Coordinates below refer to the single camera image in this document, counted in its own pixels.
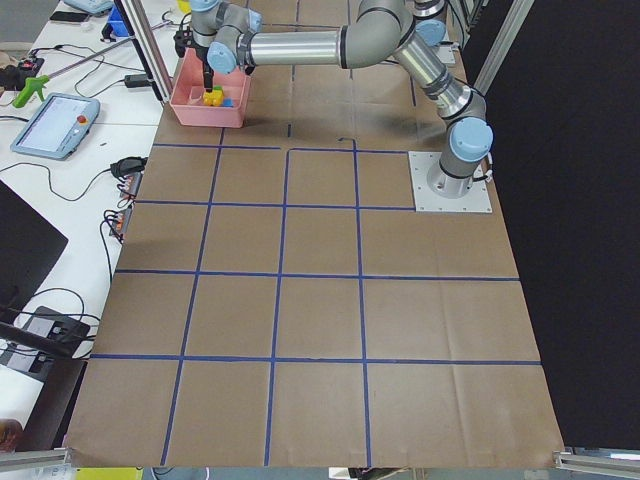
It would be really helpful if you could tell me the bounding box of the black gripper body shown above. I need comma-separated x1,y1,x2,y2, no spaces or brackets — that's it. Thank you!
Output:
173,28,213,63

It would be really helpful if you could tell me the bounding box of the yellow toy block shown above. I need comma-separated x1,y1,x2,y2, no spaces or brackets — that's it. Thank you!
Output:
202,86,225,107

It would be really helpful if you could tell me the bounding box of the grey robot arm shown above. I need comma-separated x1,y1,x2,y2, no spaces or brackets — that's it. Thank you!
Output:
413,0,447,47
174,1,494,199

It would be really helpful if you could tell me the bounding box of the pink plastic box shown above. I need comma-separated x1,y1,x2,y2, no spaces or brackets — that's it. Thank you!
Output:
170,49,251,128

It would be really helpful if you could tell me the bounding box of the black power adapter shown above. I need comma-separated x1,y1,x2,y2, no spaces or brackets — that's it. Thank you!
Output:
123,74,151,89

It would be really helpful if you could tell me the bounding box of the teach pendant tablet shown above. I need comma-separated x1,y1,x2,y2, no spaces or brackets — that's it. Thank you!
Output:
10,93,101,160

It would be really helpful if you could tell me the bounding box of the aluminium frame post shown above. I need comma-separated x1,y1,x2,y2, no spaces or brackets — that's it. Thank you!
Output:
114,0,173,104

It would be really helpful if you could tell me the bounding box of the green handled tool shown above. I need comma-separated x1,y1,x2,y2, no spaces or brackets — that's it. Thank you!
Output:
12,75,50,108

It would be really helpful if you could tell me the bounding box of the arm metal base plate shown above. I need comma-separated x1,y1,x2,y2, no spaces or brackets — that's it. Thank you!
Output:
408,151,493,214

